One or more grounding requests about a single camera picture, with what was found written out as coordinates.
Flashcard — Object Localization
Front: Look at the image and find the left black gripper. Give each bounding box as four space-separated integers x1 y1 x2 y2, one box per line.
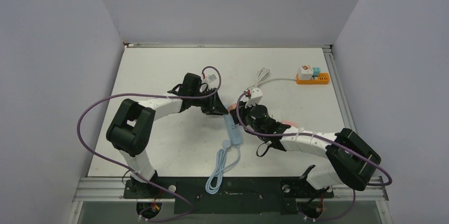
190 88 227 115

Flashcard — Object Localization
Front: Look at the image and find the small pink plug adapter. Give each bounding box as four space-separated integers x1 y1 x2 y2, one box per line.
228 103 237 111

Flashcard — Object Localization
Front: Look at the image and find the pink blue power strip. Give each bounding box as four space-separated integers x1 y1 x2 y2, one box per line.
223 114 243 146

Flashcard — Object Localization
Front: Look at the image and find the pink cube socket adapter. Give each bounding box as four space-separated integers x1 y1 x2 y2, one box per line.
281 120 298 127

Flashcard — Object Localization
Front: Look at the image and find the white cube adapter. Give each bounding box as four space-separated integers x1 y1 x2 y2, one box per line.
297 65 313 80

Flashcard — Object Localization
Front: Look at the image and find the teal plug adapter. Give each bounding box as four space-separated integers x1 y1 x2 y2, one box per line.
312 67 321 79

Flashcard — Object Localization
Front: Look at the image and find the orange power strip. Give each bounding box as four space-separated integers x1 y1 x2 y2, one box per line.
295 73 330 85

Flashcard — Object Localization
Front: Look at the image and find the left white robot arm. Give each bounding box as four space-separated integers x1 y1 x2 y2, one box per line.
106 72 228 198

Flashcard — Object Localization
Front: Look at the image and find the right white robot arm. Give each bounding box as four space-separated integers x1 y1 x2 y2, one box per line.
229 102 381 196

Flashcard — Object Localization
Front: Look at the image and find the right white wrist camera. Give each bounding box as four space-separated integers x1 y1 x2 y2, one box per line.
245 86 263 107

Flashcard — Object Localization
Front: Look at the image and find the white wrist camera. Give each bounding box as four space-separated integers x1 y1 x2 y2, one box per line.
202 74 220 89
245 86 263 107

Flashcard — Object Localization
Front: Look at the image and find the white power cord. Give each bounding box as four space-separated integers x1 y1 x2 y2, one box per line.
247 68 298 90

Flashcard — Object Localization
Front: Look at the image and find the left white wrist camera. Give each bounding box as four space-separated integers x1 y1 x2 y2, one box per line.
202 74 220 89

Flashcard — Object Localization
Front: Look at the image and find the light blue power cord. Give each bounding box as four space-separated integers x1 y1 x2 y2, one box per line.
204 140 241 195

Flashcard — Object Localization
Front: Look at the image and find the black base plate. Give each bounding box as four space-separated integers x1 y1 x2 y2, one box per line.
123 177 334 215

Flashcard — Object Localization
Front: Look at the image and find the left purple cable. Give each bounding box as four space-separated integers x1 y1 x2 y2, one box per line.
76 66 222 223

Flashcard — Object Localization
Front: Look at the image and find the purple cable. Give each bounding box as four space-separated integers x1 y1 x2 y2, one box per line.
76 66 222 223
236 91 393 222

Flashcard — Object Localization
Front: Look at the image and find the aluminium frame rail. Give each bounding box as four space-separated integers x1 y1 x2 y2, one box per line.
322 44 369 177

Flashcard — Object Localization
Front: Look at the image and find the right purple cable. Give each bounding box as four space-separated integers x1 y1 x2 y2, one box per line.
236 91 393 222

